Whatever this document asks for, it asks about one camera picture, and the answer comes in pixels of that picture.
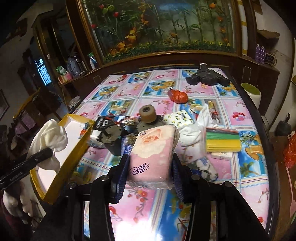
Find lemon pattern tissue pack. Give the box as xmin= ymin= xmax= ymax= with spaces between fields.
xmin=163 ymin=110 xmax=194 ymax=129

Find black plastic gadget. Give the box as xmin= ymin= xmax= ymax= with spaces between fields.
xmin=186 ymin=63 xmax=230 ymax=87

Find white cloth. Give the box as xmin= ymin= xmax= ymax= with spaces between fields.
xmin=27 ymin=119 xmax=68 ymax=173

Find black motor with shaft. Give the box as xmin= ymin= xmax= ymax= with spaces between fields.
xmin=98 ymin=125 xmax=123 ymax=156

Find white plastic bag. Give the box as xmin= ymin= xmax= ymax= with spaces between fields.
xmin=179 ymin=104 xmax=218 ymax=147

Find framed floral landscape painting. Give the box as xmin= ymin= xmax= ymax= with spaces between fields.
xmin=77 ymin=1 xmax=239 ymax=64

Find white green cup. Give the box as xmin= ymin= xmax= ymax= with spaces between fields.
xmin=241 ymin=83 xmax=261 ymax=109

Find yellow cardboard box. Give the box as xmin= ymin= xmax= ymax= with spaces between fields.
xmin=30 ymin=114 xmax=95 ymax=204

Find pink rose tissue pack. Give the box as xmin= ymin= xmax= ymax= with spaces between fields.
xmin=127 ymin=125 xmax=180 ymax=189

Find colourful patterned tablecloth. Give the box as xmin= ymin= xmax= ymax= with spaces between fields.
xmin=75 ymin=69 xmax=270 ymax=240

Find white gloved left hand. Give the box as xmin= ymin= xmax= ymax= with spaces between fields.
xmin=2 ymin=181 xmax=34 ymax=225

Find blue white plastic pack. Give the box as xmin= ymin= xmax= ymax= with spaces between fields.
xmin=121 ymin=133 xmax=137 ymax=156

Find yellow green sponge pack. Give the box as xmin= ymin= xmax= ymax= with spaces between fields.
xmin=206 ymin=128 xmax=241 ymax=153

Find purple bottles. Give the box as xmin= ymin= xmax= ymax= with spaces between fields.
xmin=255 ymin=44 xmax=266 ymax=64

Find red plastic bag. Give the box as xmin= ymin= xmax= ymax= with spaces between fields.
xmin=168 ymin=89 xmax=188 ymax=104

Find black motor with tan roller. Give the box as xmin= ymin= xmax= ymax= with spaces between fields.
xmin=136 ymin=104 xmax=164 ymax=134

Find black labelled packet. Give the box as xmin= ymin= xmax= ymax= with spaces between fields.
xmin=93 ymin=115 xmax=115 ymax=130

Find colourful snack packet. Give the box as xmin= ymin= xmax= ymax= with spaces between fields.
xmin=113 ymin=115 xmax=137 ymax=126

